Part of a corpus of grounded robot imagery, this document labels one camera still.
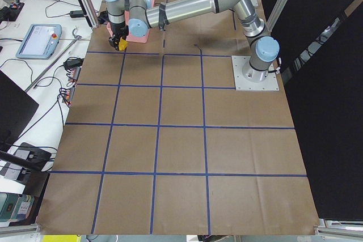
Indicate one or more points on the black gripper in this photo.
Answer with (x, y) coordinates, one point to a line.
(115, 30)

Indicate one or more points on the yellow toy block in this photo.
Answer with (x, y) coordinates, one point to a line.
(123, 44)

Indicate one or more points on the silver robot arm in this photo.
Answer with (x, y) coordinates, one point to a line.
(136, 17)

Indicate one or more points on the pink plastic box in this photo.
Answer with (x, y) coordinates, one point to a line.
(131, 37)

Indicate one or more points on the metal rod with hook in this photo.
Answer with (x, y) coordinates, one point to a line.
(75, 39)

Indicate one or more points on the black power adapter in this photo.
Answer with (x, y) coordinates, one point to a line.
(76, 14)

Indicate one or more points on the blue teach pendant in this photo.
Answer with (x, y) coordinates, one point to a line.
(40, 42)

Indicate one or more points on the brown paper table cover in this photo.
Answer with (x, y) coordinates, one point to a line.
(159, 141)

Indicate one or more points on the black monitor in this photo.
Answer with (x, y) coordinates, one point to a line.
(17, 109)

